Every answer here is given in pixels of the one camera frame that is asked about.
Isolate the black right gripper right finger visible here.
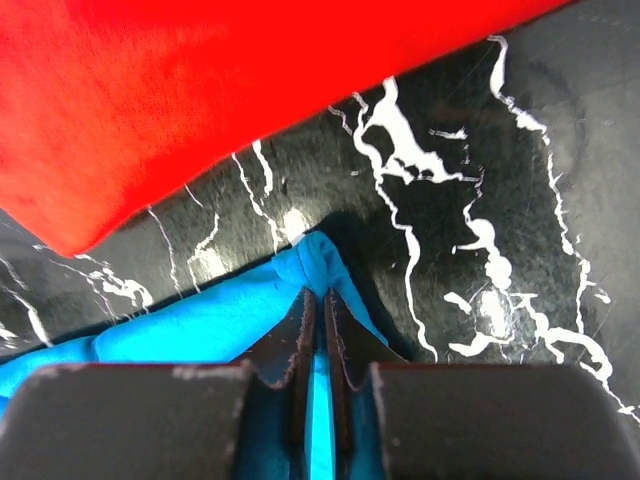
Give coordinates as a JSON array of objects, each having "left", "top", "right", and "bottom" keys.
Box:
[{"left": 324, "top": 292, "right": 639, "bottom": 479}]

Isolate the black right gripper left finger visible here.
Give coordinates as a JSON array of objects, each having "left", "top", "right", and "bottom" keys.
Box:
[{"left": 1, "top": 289, "right": 316, "bottom": 479}]

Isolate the blue t shirt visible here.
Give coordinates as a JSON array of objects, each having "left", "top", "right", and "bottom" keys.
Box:
[{"left": 1, "top": 233, "right": 385, "bottom": 479}]

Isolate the red folded t shirt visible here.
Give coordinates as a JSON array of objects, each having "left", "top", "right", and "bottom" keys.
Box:
[{"left": 1, "top": 1, "right": 556, "bottom": 256}]

